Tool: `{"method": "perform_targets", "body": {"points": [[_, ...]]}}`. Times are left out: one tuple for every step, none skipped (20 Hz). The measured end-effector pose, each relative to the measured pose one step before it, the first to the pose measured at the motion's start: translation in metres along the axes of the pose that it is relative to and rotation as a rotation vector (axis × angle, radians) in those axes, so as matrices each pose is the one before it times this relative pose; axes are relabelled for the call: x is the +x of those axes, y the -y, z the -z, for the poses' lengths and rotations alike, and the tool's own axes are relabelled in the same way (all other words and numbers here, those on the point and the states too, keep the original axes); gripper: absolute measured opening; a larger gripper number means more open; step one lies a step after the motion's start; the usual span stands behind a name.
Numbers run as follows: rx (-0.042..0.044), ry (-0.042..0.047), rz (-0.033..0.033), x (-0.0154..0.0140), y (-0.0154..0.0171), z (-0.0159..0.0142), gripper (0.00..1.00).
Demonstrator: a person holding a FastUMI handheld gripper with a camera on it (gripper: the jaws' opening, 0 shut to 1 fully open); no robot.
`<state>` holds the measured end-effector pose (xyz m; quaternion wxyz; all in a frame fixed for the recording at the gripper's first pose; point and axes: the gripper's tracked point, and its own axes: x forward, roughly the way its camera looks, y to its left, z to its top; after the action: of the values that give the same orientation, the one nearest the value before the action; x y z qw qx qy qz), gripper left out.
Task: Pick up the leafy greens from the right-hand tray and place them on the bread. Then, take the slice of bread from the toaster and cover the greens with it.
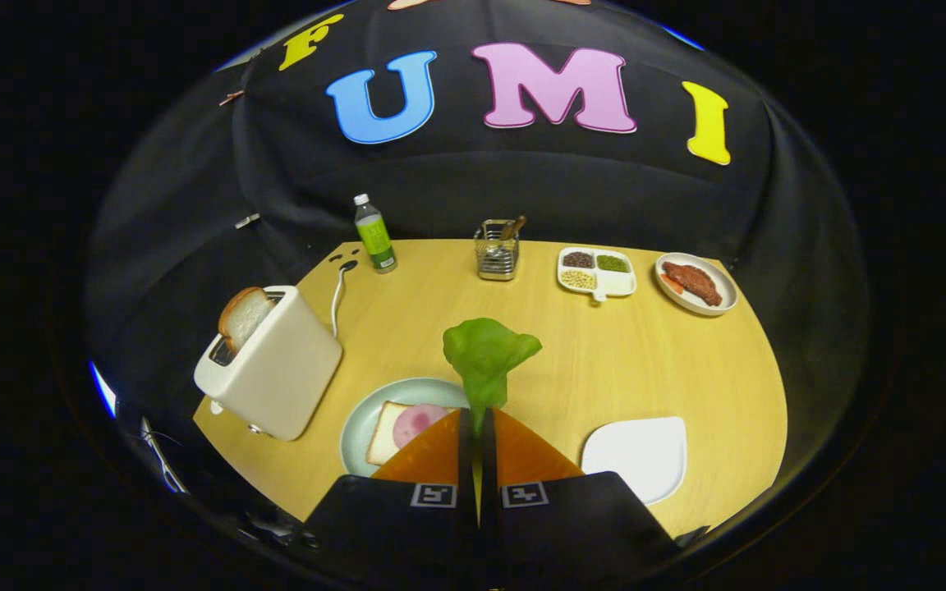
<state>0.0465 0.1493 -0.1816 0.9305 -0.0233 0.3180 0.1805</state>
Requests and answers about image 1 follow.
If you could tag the white toaster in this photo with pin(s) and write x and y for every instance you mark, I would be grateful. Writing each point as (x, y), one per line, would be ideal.
(284, 377)

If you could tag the pile of green beans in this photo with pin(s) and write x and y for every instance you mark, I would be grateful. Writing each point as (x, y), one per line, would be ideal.
(612, 263)

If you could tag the pale green round plate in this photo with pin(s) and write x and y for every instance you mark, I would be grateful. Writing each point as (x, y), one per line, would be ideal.
(366, 410)

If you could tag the white round steak plate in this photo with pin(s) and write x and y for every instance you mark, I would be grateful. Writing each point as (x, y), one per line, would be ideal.
(726, 289)

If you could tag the brown steak piece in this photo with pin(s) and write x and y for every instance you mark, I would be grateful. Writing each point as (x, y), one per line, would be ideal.
(691, 279)

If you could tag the white cloth clip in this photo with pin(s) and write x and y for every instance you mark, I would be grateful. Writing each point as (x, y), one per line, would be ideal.
(247, 221)

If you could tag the pile of dark beans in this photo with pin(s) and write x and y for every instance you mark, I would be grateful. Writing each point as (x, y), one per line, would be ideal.
(577, 259)

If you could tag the brown crust toast slice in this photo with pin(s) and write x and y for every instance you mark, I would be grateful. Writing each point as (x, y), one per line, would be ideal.
(243, 316)

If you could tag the green label water bottle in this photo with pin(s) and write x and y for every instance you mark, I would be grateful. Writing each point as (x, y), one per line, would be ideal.
(376, 242)

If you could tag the green lettuce leaf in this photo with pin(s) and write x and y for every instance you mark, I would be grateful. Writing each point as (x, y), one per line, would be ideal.
(485, 353)

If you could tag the black backdrop cloth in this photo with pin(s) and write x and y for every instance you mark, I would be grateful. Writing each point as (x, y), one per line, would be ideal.
(440, 189)

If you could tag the white bread slice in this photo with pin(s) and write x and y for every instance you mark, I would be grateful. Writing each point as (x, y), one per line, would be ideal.
(383, 435)

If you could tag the pink ham slice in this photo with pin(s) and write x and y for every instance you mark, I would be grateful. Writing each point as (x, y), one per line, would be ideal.
(415, 423)

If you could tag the white divided dish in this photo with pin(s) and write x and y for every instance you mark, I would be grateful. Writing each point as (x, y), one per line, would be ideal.
(617, 283)

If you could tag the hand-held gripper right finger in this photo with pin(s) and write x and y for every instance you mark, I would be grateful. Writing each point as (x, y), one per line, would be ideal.
(488, 468)

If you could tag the white square plate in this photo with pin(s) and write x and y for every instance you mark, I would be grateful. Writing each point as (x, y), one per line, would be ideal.
(637, 455)

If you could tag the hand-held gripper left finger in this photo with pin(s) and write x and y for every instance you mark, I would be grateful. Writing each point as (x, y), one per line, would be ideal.
(466, 460)

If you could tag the pile of pale beans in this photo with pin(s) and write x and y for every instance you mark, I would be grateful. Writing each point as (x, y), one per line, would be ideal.
(577, 279)

